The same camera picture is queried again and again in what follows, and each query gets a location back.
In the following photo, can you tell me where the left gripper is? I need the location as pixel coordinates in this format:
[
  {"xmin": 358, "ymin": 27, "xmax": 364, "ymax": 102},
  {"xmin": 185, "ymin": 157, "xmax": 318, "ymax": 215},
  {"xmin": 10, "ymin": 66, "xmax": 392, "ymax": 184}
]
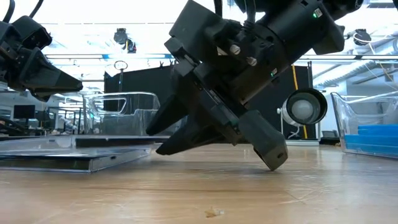
[{"xmin": 0, "ymin": 21, "xmax": 84, "ymax": 103}]

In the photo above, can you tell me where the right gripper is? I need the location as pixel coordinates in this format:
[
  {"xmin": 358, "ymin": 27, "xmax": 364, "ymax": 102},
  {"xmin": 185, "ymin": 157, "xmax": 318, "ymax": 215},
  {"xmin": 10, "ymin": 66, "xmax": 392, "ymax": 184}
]
[{"xmin": 145, "ymin": 23, "xmax": 290, "ymax": 171}]

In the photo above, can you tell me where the clear plastic bin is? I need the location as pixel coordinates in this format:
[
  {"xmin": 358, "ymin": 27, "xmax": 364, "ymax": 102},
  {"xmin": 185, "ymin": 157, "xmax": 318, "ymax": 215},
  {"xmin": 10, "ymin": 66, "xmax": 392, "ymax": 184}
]
[
  {"xmin": 81, "ymin": 91, "xmax": 162, "ymax": 137},
  {"xmin": 330, "ymin": 91, "xmax": 398, "ymax": 160}
]

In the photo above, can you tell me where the blue jewel case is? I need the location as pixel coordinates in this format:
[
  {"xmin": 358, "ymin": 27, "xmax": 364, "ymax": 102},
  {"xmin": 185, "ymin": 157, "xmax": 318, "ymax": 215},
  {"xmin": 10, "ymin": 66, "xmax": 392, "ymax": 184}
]
[
  {"xmin": 343, "ymin": 134, "xmax": 398, "ymax": 146},
  {"xmin": 343, "ymin": 144, "xmax": 398, "ymax": 156},
  {"xmin": 357, "ymin": 124, "xmax": 398, "ymax": 136}
]

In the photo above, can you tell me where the black monitor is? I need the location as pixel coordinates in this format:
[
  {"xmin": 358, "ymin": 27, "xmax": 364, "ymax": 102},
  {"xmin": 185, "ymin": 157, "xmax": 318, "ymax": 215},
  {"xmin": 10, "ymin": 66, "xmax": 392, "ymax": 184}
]
[{"xmin": 12, "ymin": 105, "xmax": 36, "ymax": 120}]

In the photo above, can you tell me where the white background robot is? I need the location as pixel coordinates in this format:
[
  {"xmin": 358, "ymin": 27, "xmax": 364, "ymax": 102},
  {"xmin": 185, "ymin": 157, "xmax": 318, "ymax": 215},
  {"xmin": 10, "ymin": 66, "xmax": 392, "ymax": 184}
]
[{"xmin": 58, "ymin": 114, "xmax": 78, "ymax": 131}]

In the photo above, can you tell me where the black backdrop panel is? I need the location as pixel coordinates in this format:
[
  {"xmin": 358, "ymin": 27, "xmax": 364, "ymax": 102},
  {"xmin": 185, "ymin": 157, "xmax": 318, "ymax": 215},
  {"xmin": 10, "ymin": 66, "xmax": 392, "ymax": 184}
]
[{"xmin": 103, "ymin": 62, "xmax": 315, "ymax": 141}]

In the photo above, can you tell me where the small brown crumb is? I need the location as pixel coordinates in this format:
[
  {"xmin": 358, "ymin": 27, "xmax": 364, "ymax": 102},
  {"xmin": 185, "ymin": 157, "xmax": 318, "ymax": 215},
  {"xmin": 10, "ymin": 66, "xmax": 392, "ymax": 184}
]
[{"xmin": 204, "ymin": 207, "xmax": 223, "ymax": 219}]

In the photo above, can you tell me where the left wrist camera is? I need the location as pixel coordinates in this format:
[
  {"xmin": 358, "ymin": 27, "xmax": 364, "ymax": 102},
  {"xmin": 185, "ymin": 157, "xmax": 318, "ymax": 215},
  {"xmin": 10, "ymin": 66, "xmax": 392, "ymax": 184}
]
[{"xmin": 11, "ymin": 15, "xmax": 53, "ymax": 50}]

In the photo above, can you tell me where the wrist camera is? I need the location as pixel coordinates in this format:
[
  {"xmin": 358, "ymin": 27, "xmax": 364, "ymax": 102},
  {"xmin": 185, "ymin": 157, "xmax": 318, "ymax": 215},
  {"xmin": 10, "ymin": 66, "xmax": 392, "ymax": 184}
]
[
  {"xmin": 169, "ymin": 0, "xmax": 228, "ymax": 47},
  {"xmin": 11, "ymin": 15, "xmax": 53, "ymax": 50}
]

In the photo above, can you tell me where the metal ring stand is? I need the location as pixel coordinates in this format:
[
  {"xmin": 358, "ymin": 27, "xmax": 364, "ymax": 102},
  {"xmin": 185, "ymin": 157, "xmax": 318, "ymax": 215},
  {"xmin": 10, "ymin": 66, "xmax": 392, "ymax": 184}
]
[{"xmin": 113, "ymin": 60, "xmax": 129, "ymax": 94}]

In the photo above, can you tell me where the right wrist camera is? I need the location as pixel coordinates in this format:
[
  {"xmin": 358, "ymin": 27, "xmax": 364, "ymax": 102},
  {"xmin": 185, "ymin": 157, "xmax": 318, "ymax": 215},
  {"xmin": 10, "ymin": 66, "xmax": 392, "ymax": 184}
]
[{"xmin": 169, "ymin": 0, "xmax": 228, "ymax": 47}]

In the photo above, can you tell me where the yellow cable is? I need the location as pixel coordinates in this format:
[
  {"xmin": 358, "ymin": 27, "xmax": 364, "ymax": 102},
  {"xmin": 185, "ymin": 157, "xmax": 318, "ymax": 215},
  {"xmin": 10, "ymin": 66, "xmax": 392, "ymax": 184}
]
[{"xmin": 291, "ymin": 64, "xmax": 309, "ymax": 140}]

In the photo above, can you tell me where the white camera cylinder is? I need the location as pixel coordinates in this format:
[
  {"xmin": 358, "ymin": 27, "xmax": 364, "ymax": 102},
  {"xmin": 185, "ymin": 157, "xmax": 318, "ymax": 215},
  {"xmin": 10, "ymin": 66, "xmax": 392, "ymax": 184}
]
[{"xmin": 276, "ymin": 88, "xmax": 329, "ymax": 147}]

